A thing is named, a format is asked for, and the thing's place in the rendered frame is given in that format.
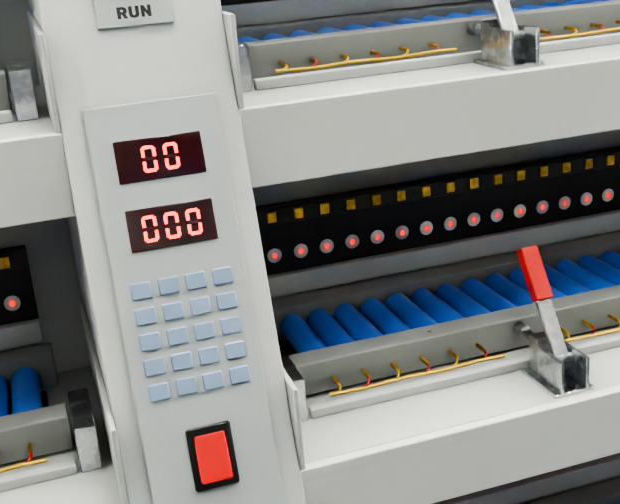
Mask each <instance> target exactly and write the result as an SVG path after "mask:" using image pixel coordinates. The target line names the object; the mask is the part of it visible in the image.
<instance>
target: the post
mask: <svg viewBox="0 0 620 504"><path fill-rule="evenodd" d="M28 3H29V9H30V11H31V12H32V14H33V16H34V17H35V19H36V21H37V22H38V24H39V26H40V27H41V29H42V31H43V32H44V34H45V38H46V44H47V50H48V55H49V61H50V67H51V73H52V79H53V85H54V91H55V97H56V103H57V108H58V114H59V120H60V126H61V133H62V138H63V144H64V150H65V156H66V161H67V167H68V173H69V179H70V185H71V191H72V197H73V203H74V209H75V214H76V215H75V216H74V217H68V224H69V229H70V235H71V241H72V246H73V252H74V257H75V263H76V268H77V274H78V279H79V285H80V290H81V296H82V301H84V305H85V308H86V312H87V316H88V320H89V324H90V328H91V332H92V336H93V340H94V344H95V348H96V352H97V356H98V360H99V364H100V368H101V372H102V376H103V380H104V384H105V387H106V391H107V395H108V399H109V403H110V407H111V411H112V415H113V419H114V423H115V427H116V431H117V437H118V443H119V449H120V455H121V461H122V467H123V473H124V479H125V485H126V491H127V497H128V503H129V504H152V498H151V493H150V487H149V482H148V476H147V470H146V465H145V459H144V454H143V448H142V443H141V437H140V431H139V426H138V420H137V415H136V409H135V403H134V398H133V392H132V387H131V381H130V376H129V370H128V364H127V359H126V353H125V348H124V342H123V336H122V331H121V325H120V320H119V314H118V309H117V303H116V297H115V292H114V286H113V281H112V275H111V269H110V264H109V258H108V253H107V247H106V242H105V236H104V230H103V225H102V219H101V214H100V208H99V202H98V197H97V191H96V186H95V180H94V175H93V169H92V163H91V158H90V152H89V147H88V141H87V135H86V130H85V124H84V119H83V113H82V111H83V109H91V108H98V107H106V106H114V105H122V104H129V103H137V102H145V101H153V100H160V99H168V98H176V97H184V96H191V95H199V94H207V93H215V94H216V99H217V105H218V111H219V117H220V123H221V128H222V134H223V140H224V146H225V152H226V158H227V164H228V169H229V175H230V181H231V187H232V193H233V199H234V204H235V210H236V216H237V222H238V228H239V234H240V239H241V245H242V251H243V257H244V263H245V269H246V275H247V280H248V286H249V292H250V298H251V304H252V310H253V315H254V321H255V327H256V333H257V339H258V345H259V350H260V356H261V362H262V368H263V374H264V380H265V385H266V391H267V397H268V403H269V409H270V415H271V421H272V426H273V432H274V438H275V444H276V450H277V456H278V461H279V467H280V473H281V479H282V485H283V491H284V496H285V502H286V504H306V502H305V496H304V490H303V484H302V478H301V472H300V466H299V460H298V455H297V449H296V443H295V437H294V431H293V425H292V419H291V413H290V408H289V402H288V396H287V390H286V384H285V378H284V372H283V366H282V360H281V355H280V349H279V343H278V337H277V331H276V325H275V319H274V313H273V308H272V302H271V296H270V290H269V284H268V278H267V272H266V266H265V260H264V255H263V249H262V243H261V237H260V231H259V225H258V219H257V213H256V208H255V202H254V196H253V190H252V184H251V178H250V172H249V166H248V160H247V155H246V149H245V143H244V137H243V131H242V125H241V119H240V113H239V108H238V102H237V96H236V90H235V84H234V78H233V72H232V66H231V60H230V55H229V49H228V43H227V37H226V31H225V25H224V19H223V13H222V8H221V2H220V0H171V6H172V11H173V17H174V22H170V23H160V24H151V25H141V26H132V27H122V28H113V29H104V30H98V29H97V24H96V18H95V12H94V7H93V1H92V0H28Z"/></svg>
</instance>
